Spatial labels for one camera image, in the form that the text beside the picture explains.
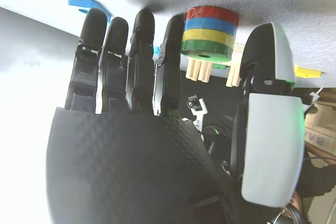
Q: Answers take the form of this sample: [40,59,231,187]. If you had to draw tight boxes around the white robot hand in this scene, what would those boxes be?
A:
[44,7,307,224]

